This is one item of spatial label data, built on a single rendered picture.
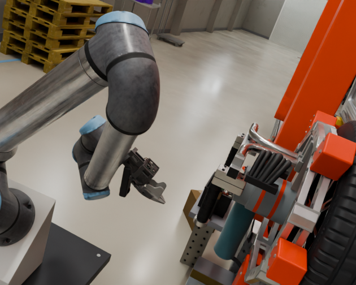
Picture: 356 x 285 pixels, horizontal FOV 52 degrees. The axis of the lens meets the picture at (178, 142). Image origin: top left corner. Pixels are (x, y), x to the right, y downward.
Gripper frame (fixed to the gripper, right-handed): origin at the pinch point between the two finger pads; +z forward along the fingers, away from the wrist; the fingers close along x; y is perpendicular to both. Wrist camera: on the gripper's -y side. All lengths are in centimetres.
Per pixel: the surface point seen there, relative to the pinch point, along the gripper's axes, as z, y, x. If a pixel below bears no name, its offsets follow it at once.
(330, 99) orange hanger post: 20, 61, 44
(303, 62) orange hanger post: 30, 57, 237
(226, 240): 30.3, 0.7, 12.6
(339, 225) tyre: 27, 46, -26
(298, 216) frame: 21, 40, -23
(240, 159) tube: 3.0, 35.8, -13.3
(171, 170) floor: 14, -69, 157
